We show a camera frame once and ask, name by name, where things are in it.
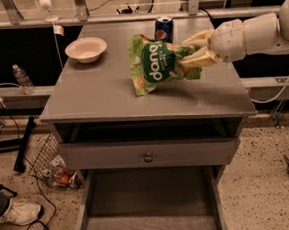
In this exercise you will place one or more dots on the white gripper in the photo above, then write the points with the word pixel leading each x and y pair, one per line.
pixel 228 41

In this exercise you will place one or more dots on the green rice chip bag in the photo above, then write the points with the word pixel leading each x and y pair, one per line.
pixel 153 62

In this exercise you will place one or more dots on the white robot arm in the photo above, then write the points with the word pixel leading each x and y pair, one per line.
pixel 266 34

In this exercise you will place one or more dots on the grey cabinet with counter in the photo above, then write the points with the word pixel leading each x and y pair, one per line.
pixel 96 103

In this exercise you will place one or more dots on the grey top drawer with knob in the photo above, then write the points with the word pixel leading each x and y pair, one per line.
pixel 212 151

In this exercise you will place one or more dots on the open grey middle drawer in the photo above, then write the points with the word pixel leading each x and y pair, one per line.
pixel 177 198

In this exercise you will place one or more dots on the blue Pepsi can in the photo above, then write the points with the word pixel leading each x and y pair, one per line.
pixel 164 28

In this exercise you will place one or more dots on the white paper bowl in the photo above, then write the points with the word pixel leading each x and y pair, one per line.
pixel 86 50

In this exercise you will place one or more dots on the clear plastic water bottle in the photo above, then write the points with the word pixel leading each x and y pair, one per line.
pixel 23 79

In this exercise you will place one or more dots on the black bar on floor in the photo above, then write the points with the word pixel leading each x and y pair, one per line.
pixel 19 165

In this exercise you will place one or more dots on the white sneaker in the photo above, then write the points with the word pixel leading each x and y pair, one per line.
pixel 22 212

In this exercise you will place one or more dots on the wire basket with items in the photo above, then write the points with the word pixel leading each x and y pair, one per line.
pixel 50 168

